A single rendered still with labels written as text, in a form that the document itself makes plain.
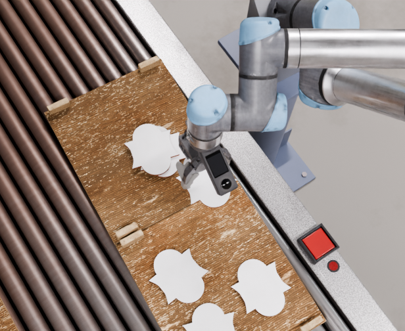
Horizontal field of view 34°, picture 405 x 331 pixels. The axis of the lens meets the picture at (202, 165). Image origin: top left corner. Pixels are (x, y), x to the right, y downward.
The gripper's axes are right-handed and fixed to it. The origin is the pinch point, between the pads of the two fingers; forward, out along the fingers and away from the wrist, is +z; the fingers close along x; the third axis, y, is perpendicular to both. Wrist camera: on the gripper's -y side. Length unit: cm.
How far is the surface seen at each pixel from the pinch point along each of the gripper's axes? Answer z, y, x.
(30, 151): 13.1, 33.4, 33.0
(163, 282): 11.6, -14.3, 19.7
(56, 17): 12, 68, 10
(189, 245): 12.3, -9.1, 9.5
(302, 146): 105, 29, -67
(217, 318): 11.8, -28.0, 12.7
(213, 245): 12.4, -11.9, 4.4
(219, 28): 104, 95, -66
